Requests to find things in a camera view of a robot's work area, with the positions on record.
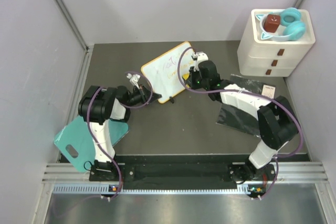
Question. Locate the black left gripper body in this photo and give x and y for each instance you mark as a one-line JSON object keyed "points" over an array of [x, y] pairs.
{"points": [[135, 98]]}

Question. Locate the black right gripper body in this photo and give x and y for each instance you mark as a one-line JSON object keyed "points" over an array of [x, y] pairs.
{"points": [[196, 81]]}

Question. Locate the yellow black whiteboard eraser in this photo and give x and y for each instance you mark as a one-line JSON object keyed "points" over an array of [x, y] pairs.
{"points": [[186, 77]]}

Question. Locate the yellow framed whiteboard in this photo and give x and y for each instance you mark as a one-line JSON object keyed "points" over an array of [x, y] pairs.
{"points": [[162, 73]]}

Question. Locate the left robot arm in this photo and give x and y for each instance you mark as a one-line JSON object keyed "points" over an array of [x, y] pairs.
{"points": [[99, 106]]}

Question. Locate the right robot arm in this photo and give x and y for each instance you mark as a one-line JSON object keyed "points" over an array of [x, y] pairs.
{"points": [[276, 121]]}

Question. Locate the black whiteboard marker clip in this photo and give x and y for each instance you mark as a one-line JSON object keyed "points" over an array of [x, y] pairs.
{"points": [[171, 99]]}

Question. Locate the black sheet with white label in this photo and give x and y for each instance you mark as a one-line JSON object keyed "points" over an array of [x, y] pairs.
{"points": [[254, 86]]}

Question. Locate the white three-drawer organizer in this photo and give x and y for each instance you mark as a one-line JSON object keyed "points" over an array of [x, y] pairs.
{"points": [[269, 58]]}

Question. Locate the teal cutting board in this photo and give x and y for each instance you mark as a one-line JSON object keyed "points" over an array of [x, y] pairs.
{"points": [[77, 145]]}

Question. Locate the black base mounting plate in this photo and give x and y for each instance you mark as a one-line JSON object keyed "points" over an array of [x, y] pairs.
{"points": [[178, 172]]}

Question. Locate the brown cube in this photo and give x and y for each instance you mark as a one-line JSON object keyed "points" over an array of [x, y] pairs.
{"points": [[271, 23]]}

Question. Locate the teal white cat-ear headphones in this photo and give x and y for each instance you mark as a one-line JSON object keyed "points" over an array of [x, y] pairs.
{"points": [[289, 18]]}

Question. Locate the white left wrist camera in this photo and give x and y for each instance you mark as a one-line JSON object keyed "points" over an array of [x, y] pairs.
{"points": [[134, 79]]}

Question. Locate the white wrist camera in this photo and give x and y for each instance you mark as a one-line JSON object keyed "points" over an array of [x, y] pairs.
{"points": [[134, 79], [199, 57]]}

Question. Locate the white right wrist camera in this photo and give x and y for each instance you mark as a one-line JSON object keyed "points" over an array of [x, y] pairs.
{"points": [[199, 57]]}

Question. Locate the grey slotted cable duct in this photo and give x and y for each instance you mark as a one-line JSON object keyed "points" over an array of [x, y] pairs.
{"points": [[106, 189]]}

